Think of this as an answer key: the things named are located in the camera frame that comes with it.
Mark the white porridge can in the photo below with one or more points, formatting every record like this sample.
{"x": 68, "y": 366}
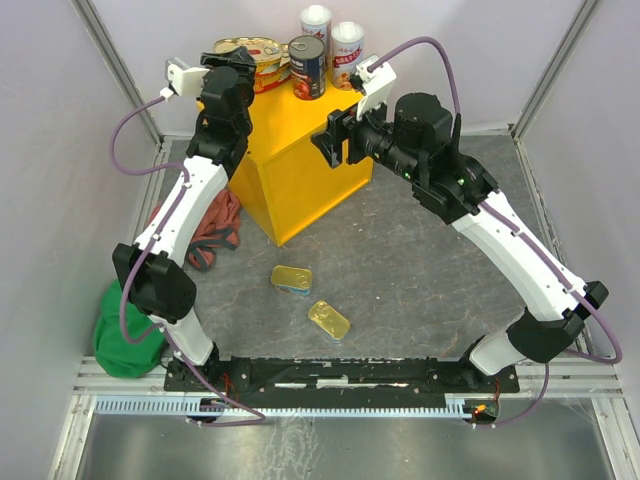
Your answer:
{"x": 347, "y": 45}
{"x": 315, "y": 20}

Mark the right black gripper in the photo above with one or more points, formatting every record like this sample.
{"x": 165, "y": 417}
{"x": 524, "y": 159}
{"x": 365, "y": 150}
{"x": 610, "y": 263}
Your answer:
{"x": 324, "y": 140}

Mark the round dark can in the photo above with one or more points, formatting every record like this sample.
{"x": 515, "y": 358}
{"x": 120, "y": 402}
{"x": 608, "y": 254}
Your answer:
{"x": 307, "y": 66}

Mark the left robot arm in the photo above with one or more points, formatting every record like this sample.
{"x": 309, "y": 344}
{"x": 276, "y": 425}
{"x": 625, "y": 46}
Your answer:
{"x": 150, "y": 270}

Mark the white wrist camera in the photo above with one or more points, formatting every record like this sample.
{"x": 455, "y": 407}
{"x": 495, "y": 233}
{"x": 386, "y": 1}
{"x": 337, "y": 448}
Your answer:
{"x": 374, "y": 86}
{"x": 182, "y": 80}

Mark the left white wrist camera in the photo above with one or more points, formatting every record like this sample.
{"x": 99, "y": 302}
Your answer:
{"x": 182, "y": 80}

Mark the oval gold fish tin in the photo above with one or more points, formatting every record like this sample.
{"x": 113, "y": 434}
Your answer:
{"x": 265, "y": 82}

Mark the yellow wooden cabinet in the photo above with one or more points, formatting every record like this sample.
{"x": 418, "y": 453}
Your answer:
{"x": 283, "y": 181}

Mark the slotted cable duct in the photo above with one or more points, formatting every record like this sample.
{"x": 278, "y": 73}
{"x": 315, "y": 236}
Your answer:
{"x": 194, "y": 406}

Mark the red cloth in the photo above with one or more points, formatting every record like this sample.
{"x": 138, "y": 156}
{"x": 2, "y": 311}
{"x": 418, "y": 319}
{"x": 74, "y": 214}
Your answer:
{"x": 217, "y": 229}

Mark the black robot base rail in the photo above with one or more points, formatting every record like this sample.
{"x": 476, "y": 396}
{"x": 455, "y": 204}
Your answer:
{"x": 342, "y": 383}

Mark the rectangular gold tin middle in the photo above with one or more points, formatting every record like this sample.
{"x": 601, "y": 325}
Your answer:
{"x": 292, "y": 279}

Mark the rectangular gold tin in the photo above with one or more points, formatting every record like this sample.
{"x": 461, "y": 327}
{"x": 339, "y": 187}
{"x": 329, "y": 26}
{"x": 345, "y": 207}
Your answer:
{"x": 292, "y": 279}
{"x": 331, "y": 321}

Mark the rectangular gold tin front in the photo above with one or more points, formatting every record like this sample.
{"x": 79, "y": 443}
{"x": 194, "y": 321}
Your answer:
{"x": 331, "y": 321}

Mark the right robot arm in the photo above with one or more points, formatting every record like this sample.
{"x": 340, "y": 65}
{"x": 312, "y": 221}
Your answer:
{"x": 461, "y": 192}

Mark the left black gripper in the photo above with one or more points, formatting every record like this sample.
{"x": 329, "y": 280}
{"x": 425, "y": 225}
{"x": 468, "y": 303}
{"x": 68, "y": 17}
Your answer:
{"x": 245, "y": 72}

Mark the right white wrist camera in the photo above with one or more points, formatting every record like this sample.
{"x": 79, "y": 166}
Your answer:
{"x": 374, "y": 86}

